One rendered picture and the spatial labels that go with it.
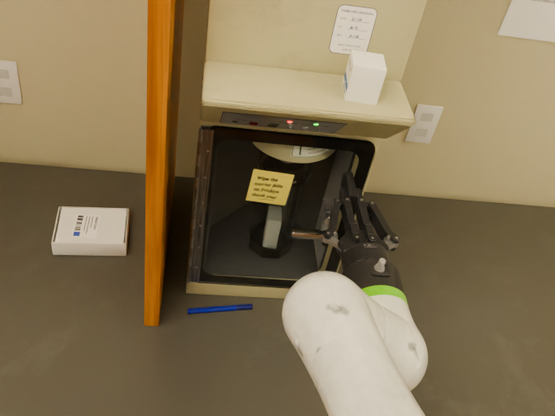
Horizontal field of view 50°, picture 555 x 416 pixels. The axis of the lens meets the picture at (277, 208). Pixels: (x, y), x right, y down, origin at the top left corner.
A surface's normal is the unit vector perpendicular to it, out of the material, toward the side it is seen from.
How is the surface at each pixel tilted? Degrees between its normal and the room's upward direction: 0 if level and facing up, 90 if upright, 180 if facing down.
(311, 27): 90
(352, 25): 90
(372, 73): 90
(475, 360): 0
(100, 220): 0
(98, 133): 90
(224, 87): 0
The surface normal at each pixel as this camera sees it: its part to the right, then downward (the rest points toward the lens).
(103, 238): 0.15, -0.73
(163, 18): 0.06, 0.67
